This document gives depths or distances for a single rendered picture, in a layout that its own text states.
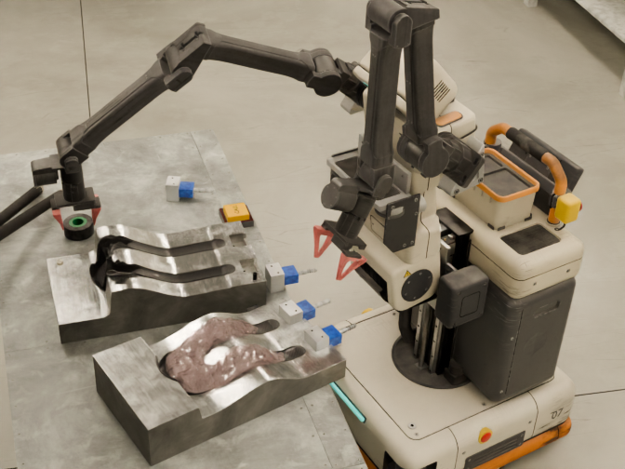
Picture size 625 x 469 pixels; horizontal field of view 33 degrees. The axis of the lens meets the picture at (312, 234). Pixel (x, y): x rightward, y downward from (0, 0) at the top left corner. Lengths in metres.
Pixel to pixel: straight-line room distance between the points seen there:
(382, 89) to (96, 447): 0.96
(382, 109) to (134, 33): 3.68
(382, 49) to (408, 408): 1.29
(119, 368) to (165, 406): 0.15
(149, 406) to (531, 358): 1.29
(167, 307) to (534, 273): 0.98
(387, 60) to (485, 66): 3.44
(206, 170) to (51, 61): 2.55
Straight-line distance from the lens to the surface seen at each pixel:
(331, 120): 4.98
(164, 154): 3.19
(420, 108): 2.31
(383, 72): 2.19
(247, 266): 2.63
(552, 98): 5.40
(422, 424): 3.07
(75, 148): 2.67
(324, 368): 2.37
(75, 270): 2.66
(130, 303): 2.50
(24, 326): 2.61
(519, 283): 2.85
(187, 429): 2.23
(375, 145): 2.28
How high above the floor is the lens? 2.48
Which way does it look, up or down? 36 degrees down
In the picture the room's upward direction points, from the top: 3 degrees clockwise
